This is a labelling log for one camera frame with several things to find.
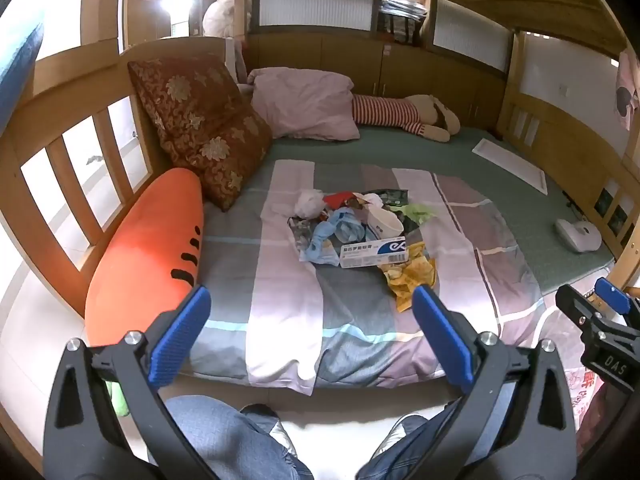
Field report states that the yellow wrapper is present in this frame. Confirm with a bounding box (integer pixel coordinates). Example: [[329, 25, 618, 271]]
[[381, 241, 438, 313]]

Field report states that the person's shoe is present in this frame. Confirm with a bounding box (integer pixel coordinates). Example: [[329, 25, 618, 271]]
[[382, 412, 430, 453], [240, 404, 297, 458]]

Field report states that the person's right leg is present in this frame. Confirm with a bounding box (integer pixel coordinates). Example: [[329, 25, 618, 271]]
[[356, 395, 516, 480]]

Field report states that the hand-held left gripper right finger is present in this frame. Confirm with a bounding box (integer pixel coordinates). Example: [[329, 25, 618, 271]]
[[410, 284, 581, 480]]

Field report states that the pink pillow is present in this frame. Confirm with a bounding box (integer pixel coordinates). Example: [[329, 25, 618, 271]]
[[247, 66, 361, 141]]

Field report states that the blue cloth panel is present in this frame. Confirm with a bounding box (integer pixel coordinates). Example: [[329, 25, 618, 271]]
[[0, 20, 46, 131]]

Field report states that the white folded cloth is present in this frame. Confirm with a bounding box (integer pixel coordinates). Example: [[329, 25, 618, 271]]
[[222, 37, 249, 86]]

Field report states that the wall poster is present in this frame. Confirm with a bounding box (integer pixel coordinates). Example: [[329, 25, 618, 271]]
[[614, 50, 640, 131]]

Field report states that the light green wrapper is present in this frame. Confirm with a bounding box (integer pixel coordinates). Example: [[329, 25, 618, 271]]
[[397, 202, 438, 228]]

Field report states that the white blue medicine box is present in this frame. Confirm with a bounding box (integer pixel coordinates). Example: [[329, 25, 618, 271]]
[[340, 235, 408, 268]]

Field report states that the orange carrot plush pillow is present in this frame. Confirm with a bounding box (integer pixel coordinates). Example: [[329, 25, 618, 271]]
[[84, 167, 206, 416]]

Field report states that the wooden bed frame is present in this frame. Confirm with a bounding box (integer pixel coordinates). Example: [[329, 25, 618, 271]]
[[0, 0, 640, 461]]

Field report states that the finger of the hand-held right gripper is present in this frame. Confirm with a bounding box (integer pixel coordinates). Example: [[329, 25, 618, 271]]
[[595, 277, 640, 318], [556, 284, 608, 333]]

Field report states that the white electric device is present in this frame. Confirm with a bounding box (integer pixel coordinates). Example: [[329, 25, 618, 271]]
[[553, 217, 602, 254]]

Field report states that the white flat board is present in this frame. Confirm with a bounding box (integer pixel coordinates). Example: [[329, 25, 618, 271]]
[[471, 138, 549, 193]]

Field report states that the person's left shoe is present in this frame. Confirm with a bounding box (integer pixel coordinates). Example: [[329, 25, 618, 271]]
[[240, 404, 297, 458]]

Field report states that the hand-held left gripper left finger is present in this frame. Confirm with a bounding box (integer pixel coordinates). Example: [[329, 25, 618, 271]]
[[42, 285, 221, 480]]

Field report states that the stack of papers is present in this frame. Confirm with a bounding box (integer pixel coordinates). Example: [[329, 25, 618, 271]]
[[378, 0, 432, 18]]

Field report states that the white stuffed bag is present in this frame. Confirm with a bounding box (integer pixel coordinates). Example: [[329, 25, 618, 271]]
[[202, 0, 241, 38]]

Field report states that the striped plush doll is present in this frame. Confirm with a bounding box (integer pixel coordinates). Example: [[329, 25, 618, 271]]
[[351, 94, 461, 143]]

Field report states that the frosted window panel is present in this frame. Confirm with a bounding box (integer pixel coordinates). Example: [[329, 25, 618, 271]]
[[432, 10, 511, 73], [257, 0, 376, 31]]

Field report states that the light blue face mask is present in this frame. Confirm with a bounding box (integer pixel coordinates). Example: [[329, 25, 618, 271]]
[[312, 209, 370, 251]]

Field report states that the brown floral cushion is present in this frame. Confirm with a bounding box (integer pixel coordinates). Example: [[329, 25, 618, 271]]
[[127, 55, 275, 212]]

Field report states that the person's leg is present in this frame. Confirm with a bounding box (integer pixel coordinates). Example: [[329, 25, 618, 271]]
[[164, 395, 313, 480], [356, 395, 516, 480]]

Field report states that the person's left leg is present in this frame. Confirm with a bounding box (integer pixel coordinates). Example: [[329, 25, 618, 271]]
[[164, 395, 313, 480]]

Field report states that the pink printed cloth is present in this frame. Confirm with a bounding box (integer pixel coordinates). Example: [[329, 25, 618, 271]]
[[565, 360, 640, 441]]

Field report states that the grey printed wrapper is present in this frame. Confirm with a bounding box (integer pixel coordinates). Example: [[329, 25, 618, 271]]
[[286, 215, 323, 246]]

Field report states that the striped patchwork blanket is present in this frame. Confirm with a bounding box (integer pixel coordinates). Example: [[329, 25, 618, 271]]
[[180, 159, 556, 396]]

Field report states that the white paper cup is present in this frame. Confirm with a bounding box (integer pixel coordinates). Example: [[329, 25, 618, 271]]
[[367, 207, 405, 241]]

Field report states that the blue printed wrapper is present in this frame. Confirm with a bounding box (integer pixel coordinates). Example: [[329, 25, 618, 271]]
[[299, 237, 343, 267]]

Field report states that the red packet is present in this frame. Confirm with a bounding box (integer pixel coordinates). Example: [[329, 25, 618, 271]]
[[322, 191, 368, 209]]

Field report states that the green bed sheet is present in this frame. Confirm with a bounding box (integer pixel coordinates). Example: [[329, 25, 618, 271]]
[[235, 125, 616, 291]]

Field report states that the dark green packet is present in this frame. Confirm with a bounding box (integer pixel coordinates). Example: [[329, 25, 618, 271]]
[[362, 188, 410, 207]]

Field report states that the person's right shoe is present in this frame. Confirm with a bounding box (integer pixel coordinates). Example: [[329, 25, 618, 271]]
[[382, 412, 430, 453]]

